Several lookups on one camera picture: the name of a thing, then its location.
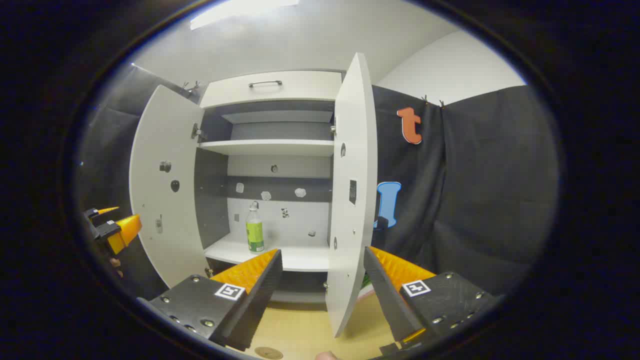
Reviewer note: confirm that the white cabinet shelf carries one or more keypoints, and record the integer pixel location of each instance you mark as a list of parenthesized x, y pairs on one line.
[(270, 147), (300, 257)]

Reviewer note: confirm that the black backdrop cloth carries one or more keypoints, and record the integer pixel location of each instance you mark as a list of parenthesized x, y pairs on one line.
[(475, 200)]

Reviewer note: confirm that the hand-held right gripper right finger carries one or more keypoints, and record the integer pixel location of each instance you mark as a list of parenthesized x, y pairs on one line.
[(387, 295)]

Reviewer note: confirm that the white cabinet drawer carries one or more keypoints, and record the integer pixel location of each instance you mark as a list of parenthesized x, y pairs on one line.
[(300, 87)]

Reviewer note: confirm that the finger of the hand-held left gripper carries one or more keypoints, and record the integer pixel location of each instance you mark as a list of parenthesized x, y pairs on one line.
[(120, 232), (100, 212)]

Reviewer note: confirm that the white and grey cabinet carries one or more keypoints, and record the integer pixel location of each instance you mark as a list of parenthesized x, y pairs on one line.
[(215, 200)]

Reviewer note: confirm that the clear bottle with green label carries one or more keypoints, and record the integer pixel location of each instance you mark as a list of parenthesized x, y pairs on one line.
[(255, 235)]

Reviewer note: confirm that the round brown coaster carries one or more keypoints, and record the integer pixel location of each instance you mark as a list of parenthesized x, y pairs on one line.
[(268, 352)]

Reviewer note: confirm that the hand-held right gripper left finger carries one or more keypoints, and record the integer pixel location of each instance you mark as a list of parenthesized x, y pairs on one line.
[(260, 295)]

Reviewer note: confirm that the white cabinet door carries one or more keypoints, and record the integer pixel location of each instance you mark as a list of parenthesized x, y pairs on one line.
[(160, 200), (350, 225)]

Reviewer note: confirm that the green and white striped object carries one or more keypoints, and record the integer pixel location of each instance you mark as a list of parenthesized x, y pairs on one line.
[(366, 281)]

